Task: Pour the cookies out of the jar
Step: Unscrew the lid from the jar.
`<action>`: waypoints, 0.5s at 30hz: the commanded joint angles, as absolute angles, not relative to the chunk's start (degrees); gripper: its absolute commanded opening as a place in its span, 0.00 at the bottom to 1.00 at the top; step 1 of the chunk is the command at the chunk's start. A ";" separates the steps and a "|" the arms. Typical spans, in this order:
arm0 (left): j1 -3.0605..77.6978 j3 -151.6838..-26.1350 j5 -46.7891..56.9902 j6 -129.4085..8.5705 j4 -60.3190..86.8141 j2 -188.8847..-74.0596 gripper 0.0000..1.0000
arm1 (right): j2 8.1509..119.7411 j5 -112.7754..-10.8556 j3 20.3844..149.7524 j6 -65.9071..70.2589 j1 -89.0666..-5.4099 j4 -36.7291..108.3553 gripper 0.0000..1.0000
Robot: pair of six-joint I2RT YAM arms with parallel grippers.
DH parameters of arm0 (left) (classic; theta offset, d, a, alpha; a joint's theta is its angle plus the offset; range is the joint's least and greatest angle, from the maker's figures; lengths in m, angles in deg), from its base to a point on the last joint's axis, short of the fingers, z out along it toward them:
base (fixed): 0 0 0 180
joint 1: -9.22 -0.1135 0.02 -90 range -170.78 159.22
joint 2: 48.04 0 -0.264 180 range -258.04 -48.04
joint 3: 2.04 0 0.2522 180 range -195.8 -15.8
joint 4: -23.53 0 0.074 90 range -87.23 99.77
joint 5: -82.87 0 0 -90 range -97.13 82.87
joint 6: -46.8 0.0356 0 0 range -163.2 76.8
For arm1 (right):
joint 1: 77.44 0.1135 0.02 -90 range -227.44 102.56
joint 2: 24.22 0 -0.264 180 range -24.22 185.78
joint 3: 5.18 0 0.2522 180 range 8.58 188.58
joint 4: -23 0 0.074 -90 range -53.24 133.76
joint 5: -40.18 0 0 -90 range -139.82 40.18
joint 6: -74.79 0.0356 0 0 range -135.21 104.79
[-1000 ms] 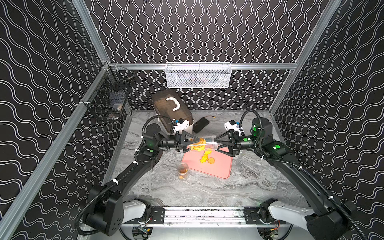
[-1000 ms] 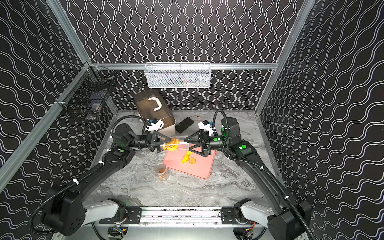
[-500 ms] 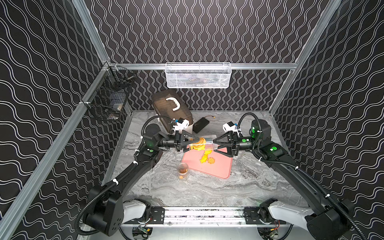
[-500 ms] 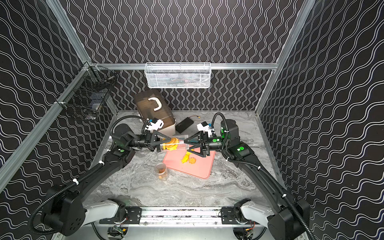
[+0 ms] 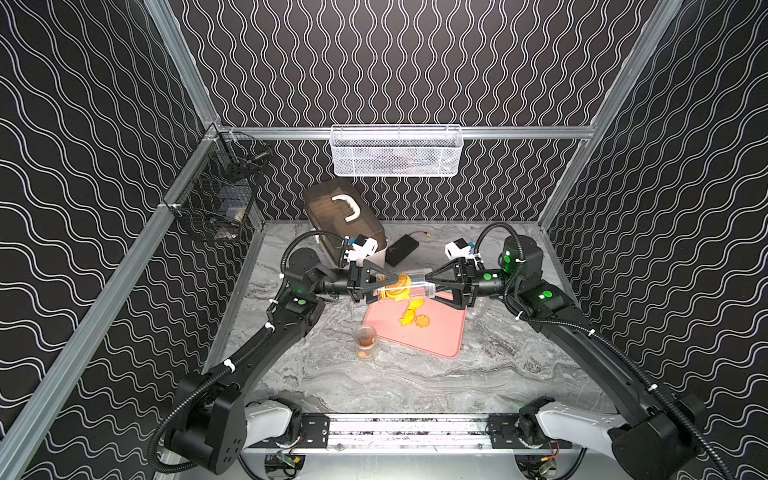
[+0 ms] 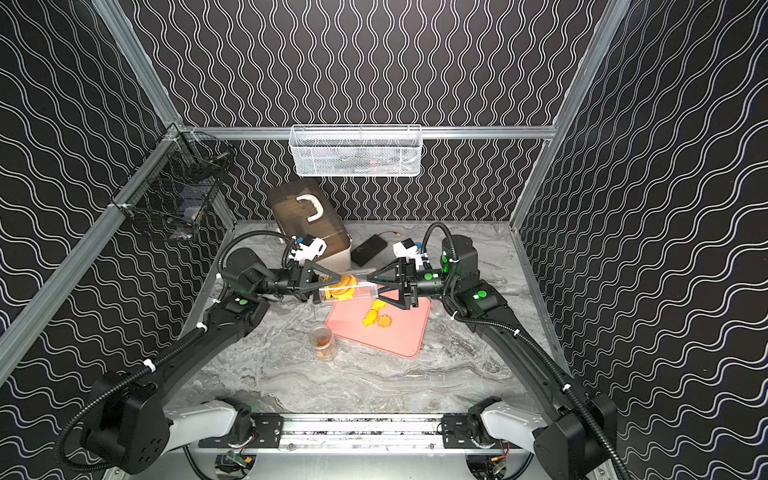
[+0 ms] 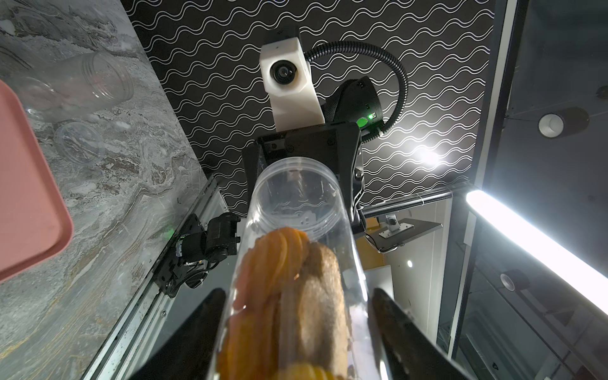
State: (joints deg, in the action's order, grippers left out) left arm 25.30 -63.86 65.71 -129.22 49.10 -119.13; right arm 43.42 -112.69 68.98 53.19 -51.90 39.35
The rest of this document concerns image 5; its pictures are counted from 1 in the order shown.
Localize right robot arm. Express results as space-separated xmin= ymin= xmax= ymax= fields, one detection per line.
xmin=426 ymin=222 xmax=733 ymax=479

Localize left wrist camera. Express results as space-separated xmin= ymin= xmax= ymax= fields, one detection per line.
xmin=344 ymin=235 xmax=378 ymax=264

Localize white mesh wall basket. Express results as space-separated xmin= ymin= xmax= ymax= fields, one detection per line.
xmin=329 ymin=124 xmax=464 ymax=177

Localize pink plastic tray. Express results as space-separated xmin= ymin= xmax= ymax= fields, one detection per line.
xmin=363 ymin=299 xmax=466 ymax=358

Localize white box brown lid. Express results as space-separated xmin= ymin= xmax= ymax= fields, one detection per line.
xmin=303 ymin=178 xmax=387 ymax=266

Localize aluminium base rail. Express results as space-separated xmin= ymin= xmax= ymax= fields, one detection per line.
xmin=167 ymin=412 xmax=655 ymax=454

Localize black battery pack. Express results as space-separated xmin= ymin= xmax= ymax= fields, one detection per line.
xmin=385 ymin=234 xmax=420 ymax=267

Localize clear jar dark cookies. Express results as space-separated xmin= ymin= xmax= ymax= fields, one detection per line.
xmin=353 ymin=325 xmax=378 ymax=359

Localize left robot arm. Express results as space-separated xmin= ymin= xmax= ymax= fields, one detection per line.
xmin=147 ymin=230 xmax=399 ymax=474

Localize black wire wall basket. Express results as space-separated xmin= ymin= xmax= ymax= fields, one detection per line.
xmin=172 ymin=131 xmax=273 ymax=244

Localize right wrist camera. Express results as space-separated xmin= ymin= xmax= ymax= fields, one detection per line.
xmin=444 ymin=238 xmax=475 ymax=260

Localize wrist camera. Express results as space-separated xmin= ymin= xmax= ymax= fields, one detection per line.
xmin=344 ymin=235 xmax=378 ymax=264
xmin=444 ymin=238 xmax=475 ymax=260

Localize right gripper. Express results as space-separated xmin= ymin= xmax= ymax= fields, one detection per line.
xmin=425 ymin=261 xmax=521 ymax=308

